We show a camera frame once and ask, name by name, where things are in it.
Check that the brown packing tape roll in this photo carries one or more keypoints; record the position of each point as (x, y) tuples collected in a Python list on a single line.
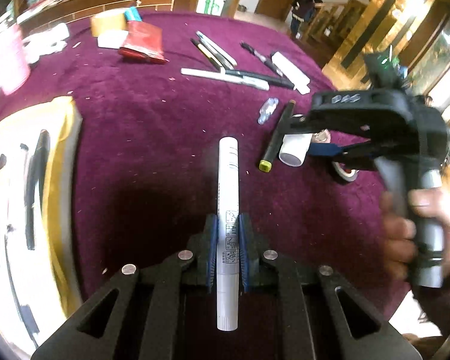
[(108, 19)]

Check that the red black tape roll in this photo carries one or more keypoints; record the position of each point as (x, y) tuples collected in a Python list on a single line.
[(342, 174)]

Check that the white tray yellow tape rim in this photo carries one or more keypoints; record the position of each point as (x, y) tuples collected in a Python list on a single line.
[(39, 286)]

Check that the blue tube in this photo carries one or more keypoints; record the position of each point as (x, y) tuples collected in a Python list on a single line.
[(132, 14)]

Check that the white glove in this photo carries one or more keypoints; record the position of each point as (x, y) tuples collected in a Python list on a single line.
[(48, 42)]

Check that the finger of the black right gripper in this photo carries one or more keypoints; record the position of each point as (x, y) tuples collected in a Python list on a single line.
[(324, 149)]

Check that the thin black pen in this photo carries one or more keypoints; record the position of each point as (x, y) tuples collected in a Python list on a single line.
[(265, 60)]

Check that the white bottle orange cap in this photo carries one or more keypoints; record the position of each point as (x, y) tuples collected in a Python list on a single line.
[(295, 146)]

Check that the black pen under silver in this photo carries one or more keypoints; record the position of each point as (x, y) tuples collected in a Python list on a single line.
[(272, 81)]

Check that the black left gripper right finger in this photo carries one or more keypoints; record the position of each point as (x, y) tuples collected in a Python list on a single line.
[(320, 314)]

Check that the clear small bottle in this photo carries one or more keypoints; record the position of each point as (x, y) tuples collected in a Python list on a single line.
[(267, 110)]

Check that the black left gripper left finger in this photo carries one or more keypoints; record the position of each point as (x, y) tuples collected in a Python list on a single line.
[(136, 314)]

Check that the person right hand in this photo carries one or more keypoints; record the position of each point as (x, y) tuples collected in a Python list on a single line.
[(399, 249)]

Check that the white cylindrical marker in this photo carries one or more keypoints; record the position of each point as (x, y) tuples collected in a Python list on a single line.
[(228, 248)]

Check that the silver white pen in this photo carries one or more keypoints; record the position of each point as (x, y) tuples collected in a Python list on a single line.
[(221, 76)]

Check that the grey blue-tip pen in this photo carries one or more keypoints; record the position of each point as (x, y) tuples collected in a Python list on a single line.
[(217, 48)]

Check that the red foil packet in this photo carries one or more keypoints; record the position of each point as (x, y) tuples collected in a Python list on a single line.
[(143, 43)]

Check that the black marker yellow cap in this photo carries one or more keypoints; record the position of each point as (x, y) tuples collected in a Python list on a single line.
[(271, 152)]

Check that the person in background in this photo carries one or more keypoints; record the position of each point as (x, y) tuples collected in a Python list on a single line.
[(302, 12)]

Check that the white flat marker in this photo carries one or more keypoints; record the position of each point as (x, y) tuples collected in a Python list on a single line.
[(297, 77)]

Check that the yellow black pen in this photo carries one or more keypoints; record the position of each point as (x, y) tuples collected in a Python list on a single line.
[(211, 58)]

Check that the maroon bed cover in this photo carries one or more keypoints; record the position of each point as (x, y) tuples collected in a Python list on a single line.
[(145, 173)]

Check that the white eraser block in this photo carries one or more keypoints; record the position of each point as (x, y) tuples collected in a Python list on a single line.
[(112, 39)]

